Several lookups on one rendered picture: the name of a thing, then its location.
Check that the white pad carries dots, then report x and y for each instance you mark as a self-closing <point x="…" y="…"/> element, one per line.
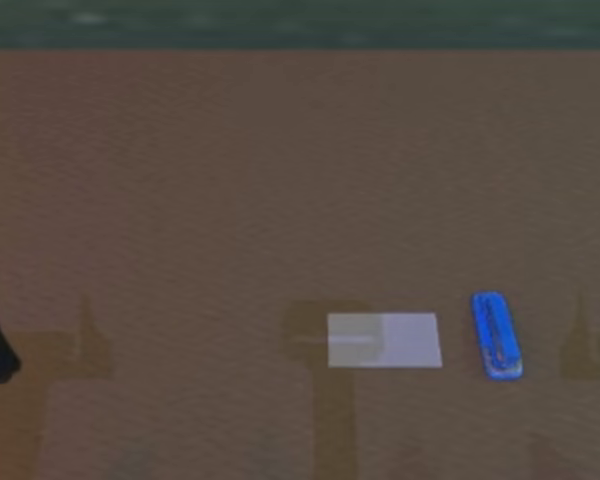
<point x="385" y="340"/>

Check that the blue oblong stapler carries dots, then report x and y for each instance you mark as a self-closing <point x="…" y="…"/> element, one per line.
<point x="497" y="337"/>

